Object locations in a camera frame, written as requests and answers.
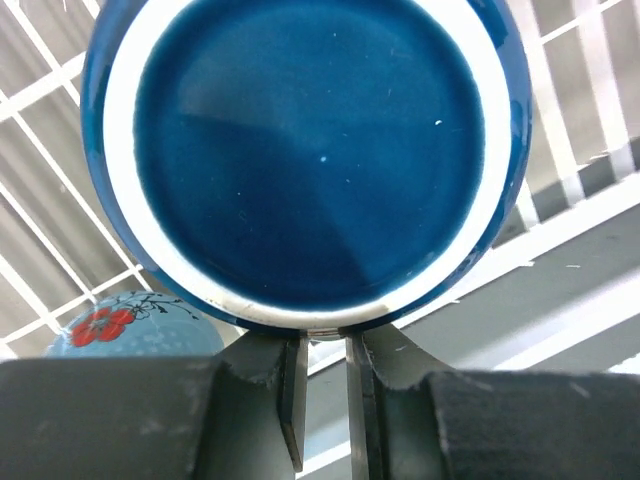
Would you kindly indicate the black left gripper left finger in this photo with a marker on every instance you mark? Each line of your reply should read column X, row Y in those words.
column 239, row 414

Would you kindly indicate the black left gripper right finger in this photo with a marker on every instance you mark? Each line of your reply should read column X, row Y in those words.
column 413, row 417

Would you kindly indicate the dark blue mug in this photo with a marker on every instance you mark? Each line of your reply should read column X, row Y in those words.
column 300, row 166

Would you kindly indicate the light blue mug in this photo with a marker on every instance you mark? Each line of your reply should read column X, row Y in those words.
column 137, row 324

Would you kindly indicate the white wire dish rack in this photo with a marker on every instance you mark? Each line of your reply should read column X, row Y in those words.
column 558, row 291

